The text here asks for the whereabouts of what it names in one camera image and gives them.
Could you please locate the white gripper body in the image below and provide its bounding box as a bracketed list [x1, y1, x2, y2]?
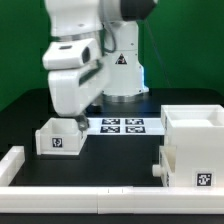
[43, 38, 109, 117]

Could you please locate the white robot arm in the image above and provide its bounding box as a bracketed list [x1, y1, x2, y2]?
[43, 0, 158, 131]

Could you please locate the white drawer cabinet housing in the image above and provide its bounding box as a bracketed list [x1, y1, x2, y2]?
[161, 105, 224, 188]

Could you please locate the white fence rail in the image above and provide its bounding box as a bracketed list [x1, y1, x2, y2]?
[0, 187, 224, 214]
[0, 146, 25, 187]

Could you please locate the white front fence rail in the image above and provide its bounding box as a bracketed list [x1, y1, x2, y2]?
[0, 187, 224, 214]

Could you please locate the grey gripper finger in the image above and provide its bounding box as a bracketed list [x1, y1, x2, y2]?
[75, 114, 89, 131]

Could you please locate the white left fence rail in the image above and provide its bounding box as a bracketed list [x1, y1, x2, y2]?
[0, 146, 25, 187]

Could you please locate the white drawer box with tag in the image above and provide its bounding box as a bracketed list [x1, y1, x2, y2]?
[152, 145, 176, 187]

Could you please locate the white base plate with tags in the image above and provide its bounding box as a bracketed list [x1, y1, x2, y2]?
[88, 118, 164, 136]

